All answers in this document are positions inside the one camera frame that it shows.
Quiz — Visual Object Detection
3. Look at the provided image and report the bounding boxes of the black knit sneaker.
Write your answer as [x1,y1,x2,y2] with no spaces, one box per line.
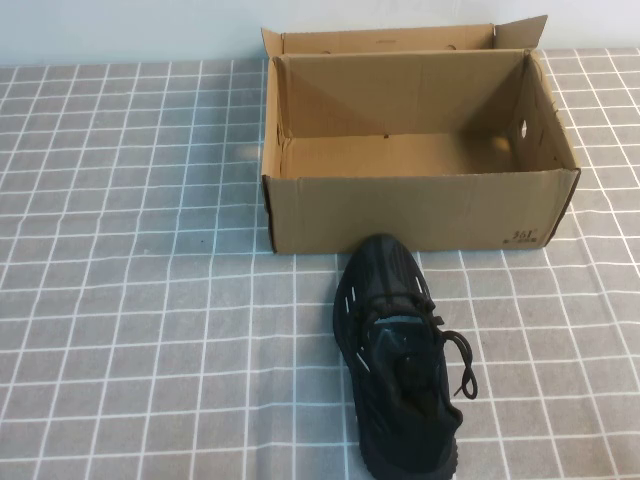
[333,233,479,480]

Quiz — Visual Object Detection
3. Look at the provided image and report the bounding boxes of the brown cardboard shoe box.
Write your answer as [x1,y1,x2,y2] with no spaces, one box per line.
[259,14,582,255]

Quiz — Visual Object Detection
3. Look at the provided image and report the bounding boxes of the grey checked tablecloth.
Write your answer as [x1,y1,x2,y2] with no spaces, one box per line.
[0,47,640,480]

